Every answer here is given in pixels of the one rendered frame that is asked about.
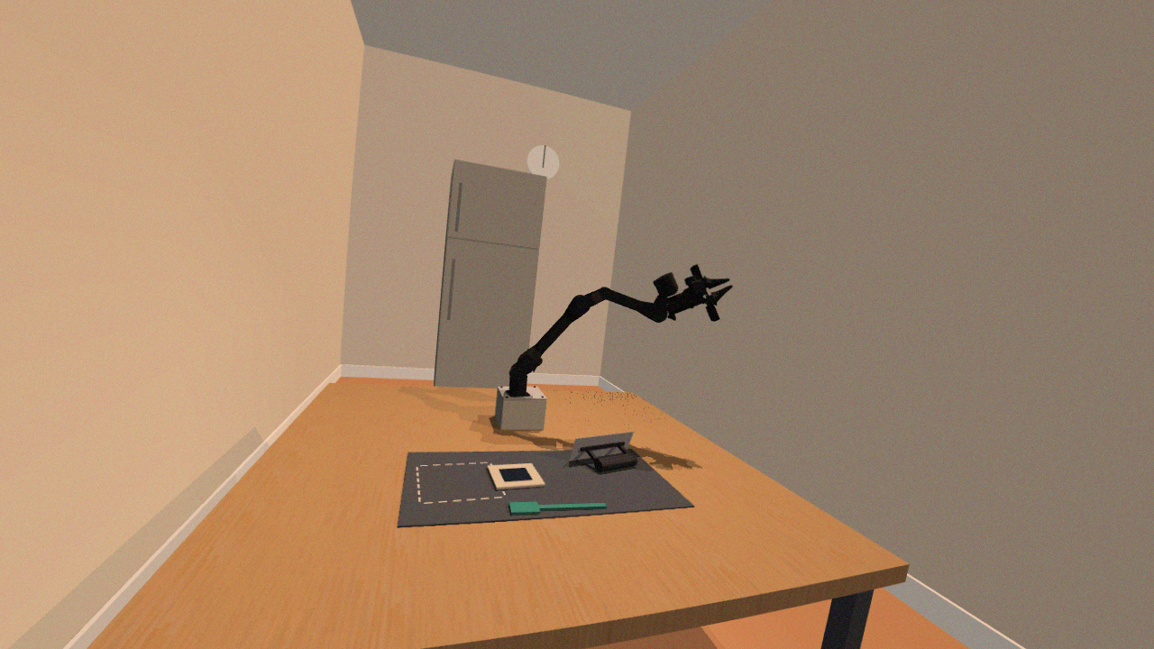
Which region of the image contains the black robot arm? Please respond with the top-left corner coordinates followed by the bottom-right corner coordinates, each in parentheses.
top-left (505, 273), bottom-right (705, 398)

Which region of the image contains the cream square tile with dark square centre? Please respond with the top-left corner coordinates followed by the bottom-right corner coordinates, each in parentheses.
top-left (488, 463), bottom-right (545, 488)

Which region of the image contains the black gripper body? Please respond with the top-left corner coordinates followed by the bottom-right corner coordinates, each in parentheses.
top-left (682, 264), bottom-right (719, 322)

